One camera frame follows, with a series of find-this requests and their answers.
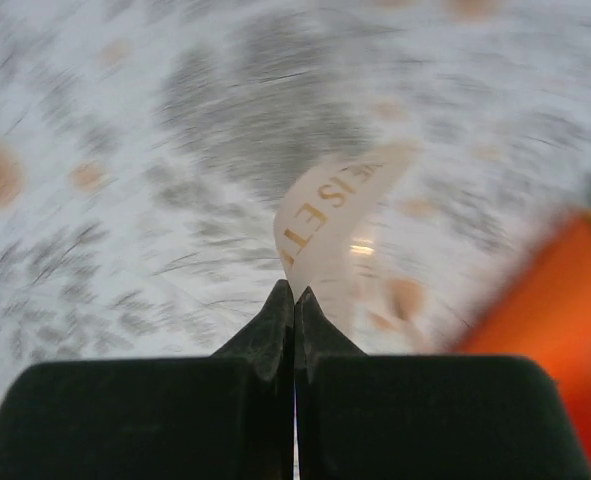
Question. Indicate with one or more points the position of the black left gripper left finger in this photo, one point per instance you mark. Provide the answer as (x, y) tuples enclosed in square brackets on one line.
[(125, 420)]

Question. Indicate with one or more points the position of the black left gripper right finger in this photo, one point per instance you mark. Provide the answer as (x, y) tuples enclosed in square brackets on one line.
[(425, 420)]

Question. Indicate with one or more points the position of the orange wrapping paper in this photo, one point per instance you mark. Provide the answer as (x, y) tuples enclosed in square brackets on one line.
[(550, 310)]

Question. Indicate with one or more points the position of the cream ribbon with gold print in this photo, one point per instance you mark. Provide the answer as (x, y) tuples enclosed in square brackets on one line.
[(325, 210)]

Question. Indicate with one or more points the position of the floral patterned tablecloth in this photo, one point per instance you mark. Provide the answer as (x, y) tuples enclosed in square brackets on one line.
[(125, 150)]

